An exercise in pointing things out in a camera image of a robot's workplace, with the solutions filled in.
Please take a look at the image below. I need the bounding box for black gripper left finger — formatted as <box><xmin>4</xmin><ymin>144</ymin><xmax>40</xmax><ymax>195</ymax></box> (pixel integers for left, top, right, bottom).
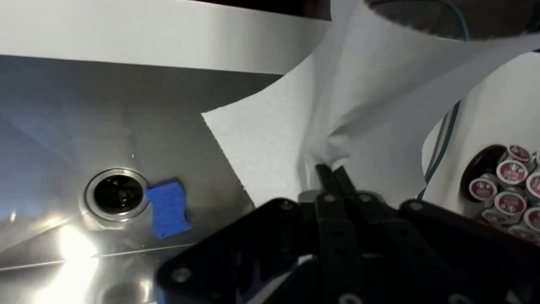
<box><xmin>155</xmin><ymin>163</ymin><xmax>367</xmax><ymax>304</ymax></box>

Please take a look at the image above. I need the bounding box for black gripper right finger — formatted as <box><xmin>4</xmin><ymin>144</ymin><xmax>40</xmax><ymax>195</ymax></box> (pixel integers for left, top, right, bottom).
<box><xmin>330</xmin><ymin>166</ymin><xmax>540</xmax><ymax>304</ymax></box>

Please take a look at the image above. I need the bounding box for white paper towel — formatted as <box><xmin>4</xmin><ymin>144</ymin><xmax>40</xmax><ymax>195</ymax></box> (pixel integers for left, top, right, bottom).
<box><xmin>199</xmin><ymin>0</ymin><xmax>540</xmax><ymax>212</ymax></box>

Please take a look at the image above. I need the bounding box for stainless steel kitchen sink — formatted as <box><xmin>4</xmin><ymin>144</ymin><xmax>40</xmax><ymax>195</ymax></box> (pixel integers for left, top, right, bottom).
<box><xmin>0</xmin><ymin>53</ymin><xmax>283</xmax><ymax>304</ymax></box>

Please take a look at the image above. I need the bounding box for coffee pod carousel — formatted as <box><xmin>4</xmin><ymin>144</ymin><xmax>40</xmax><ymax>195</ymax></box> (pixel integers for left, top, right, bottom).
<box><xmin>458</xmin><ymin>142</ymin><xmax>540</xmax><ymax>245</ymax></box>

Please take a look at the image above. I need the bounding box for blue sponge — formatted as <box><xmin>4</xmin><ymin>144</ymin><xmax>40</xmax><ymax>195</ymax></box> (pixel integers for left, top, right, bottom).
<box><xmin>143</xmin><ymin>176</ymin><xmax>193</xmax><ymax>242</ymax></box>

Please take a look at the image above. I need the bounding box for round metal sink drain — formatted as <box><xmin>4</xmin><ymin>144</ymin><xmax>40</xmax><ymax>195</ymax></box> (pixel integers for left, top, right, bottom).
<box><xmin>80</xmin><ymin>166</ymin><xmax>153</xmax><ymax>229</ymax></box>

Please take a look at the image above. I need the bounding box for teal countertop cable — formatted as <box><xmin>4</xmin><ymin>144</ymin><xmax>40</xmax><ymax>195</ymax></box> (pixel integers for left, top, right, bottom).
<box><xmin>418</xmin><ymin>0</ymin><xmax>472</xmax><ymax>200</ymax></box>

